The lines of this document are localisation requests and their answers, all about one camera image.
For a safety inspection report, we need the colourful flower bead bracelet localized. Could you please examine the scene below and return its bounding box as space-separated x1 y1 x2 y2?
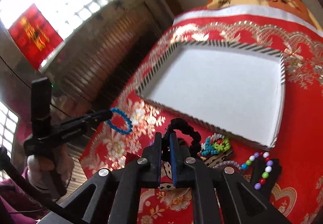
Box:
200 133 232 157

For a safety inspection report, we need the blue bead bracelet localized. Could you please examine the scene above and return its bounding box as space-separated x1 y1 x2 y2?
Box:
106 107 134 136

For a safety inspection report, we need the black scrunchie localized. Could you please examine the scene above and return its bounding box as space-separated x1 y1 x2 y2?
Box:
161 118 201 159

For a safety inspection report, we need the black velvet pouch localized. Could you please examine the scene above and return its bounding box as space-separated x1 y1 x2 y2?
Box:
250 158 282 199

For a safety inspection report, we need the multicolour round bead bracelet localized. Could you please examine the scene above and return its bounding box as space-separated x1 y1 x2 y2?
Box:
240 151 274 190

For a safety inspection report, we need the white gloved left hand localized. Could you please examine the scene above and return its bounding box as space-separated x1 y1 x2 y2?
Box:
27 144 74 199

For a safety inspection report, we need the playing card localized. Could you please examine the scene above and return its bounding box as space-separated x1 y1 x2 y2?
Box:
159 162 175 191

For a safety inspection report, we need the red gold floral bedspread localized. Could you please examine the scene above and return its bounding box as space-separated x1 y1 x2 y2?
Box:
80 5 322 223

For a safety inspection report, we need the red paper window decoration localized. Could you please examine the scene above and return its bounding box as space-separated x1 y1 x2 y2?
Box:
8 4 63 70

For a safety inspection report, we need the white striped tray box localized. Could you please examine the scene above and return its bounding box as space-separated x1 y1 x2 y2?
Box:
136 41 285 150

